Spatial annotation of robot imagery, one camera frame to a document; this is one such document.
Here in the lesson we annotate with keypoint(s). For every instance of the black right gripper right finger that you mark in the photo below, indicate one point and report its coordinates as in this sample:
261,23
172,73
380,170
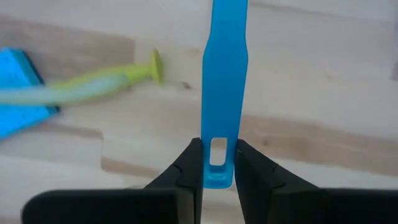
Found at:
295,205

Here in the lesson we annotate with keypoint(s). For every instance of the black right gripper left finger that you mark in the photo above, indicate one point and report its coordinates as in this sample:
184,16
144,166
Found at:
140,205

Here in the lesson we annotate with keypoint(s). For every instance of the green dish brush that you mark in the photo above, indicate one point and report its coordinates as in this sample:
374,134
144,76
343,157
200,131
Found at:
93,81

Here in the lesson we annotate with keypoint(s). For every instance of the blue plastic scoop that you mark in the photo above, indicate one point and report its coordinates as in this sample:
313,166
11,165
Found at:
224,77

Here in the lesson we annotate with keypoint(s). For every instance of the light blue sponge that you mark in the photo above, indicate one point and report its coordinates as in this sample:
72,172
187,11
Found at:
15,71

